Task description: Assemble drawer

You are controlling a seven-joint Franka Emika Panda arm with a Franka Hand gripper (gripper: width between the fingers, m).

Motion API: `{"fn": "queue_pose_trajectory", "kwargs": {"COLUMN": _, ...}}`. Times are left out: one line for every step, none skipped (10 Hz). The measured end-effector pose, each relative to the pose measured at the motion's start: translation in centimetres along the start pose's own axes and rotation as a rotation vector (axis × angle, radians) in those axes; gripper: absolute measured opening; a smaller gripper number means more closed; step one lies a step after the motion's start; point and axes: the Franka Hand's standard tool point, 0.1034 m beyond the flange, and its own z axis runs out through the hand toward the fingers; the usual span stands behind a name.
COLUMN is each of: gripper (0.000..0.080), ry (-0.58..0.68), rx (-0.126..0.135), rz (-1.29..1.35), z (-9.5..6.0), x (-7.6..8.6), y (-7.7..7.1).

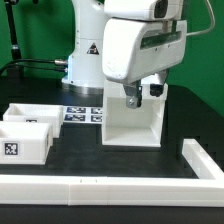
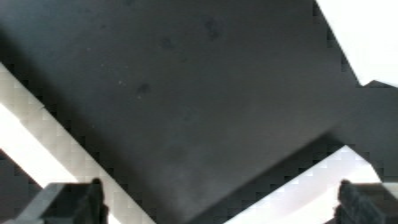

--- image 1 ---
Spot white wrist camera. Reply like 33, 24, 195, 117
104, 0, 183, 21

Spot white drawer box front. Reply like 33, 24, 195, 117
0, 121, 53, 165

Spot white drawer box rear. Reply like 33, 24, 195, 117
3, 103, 63, 138

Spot white drawer box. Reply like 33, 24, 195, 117
3, 103, 63, 138
0, 121, 53, 165

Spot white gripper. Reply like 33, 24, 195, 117
102, 18, 187, 109

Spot white drawer cabinet frame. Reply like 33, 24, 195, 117
101, 75, 168, 147

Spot black stand pole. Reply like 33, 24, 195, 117
4, 0, 24, 78

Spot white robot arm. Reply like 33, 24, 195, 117
62, 0, 187, 108

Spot fiducial marker sheet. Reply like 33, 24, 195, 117
64, 106, 102, 124

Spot grey camera cable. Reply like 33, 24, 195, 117
185, 0, 216, 38

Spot white L-shaped fence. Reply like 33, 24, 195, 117
0, 139, 224, 207

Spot black cables with connectors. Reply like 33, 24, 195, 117
0, 58, 69, 76

